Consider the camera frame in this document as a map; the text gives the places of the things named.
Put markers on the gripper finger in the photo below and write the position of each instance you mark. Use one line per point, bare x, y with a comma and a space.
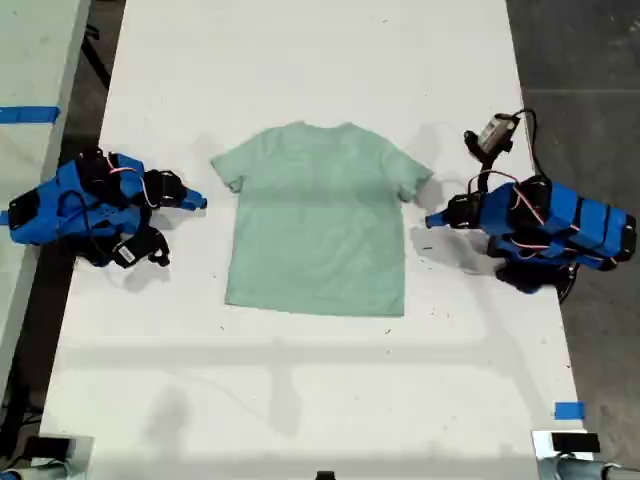
195, 200
439, 220

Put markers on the pale green T-shirt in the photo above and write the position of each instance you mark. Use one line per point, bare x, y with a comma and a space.
315, 225

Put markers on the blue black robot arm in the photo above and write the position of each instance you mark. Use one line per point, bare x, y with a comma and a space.
590, 225
65, 200

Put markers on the black stand leg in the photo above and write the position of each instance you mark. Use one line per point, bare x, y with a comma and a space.
97, 60

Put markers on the long blue tape strip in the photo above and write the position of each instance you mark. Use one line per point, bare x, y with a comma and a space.
30, 115

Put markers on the pale side table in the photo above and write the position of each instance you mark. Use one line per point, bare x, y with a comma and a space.
30, 60

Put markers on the square blue tape piece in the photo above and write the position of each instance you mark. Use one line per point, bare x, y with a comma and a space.
569, 410

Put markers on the white plate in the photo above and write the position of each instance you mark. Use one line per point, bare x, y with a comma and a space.
541, 442

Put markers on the black box on white plate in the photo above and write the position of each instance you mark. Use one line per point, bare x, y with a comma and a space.
575, 442

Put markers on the grey pipe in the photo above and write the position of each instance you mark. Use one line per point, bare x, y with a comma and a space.
35, 472
575, 470

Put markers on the shiny metal plate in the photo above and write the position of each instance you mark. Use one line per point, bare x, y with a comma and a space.
82, 460

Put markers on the black box on metal plate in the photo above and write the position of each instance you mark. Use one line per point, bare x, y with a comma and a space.
47, 447

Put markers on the camera's black stalk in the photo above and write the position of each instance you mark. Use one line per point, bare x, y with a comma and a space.
483, 177

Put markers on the gripper's black camera box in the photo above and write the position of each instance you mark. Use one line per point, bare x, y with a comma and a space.
495, 131
132, 250

